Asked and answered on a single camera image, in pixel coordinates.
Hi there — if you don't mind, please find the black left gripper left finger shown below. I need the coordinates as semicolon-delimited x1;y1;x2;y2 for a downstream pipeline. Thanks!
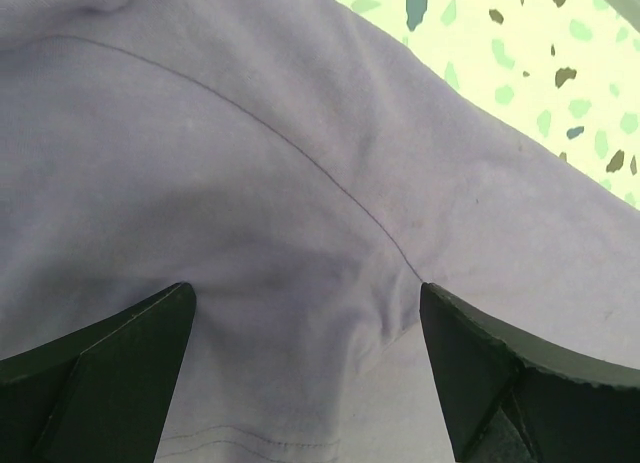
1;283;195;463

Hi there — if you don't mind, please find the lavender purple t-shirt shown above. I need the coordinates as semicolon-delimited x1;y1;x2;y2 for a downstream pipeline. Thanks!
1;0;639;462

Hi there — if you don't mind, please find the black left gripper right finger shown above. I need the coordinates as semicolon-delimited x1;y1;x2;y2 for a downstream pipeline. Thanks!
420;284;639;462

